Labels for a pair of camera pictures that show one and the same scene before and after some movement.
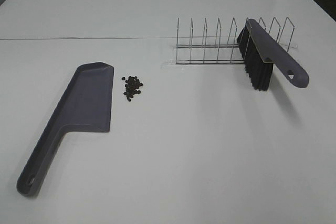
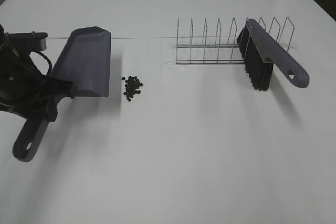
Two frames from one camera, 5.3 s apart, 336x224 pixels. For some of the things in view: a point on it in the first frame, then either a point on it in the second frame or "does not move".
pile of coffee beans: x=132 y=84 does not move
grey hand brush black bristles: x=260 y=52 does not move
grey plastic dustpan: x=86 y=105 to x=83 y=69
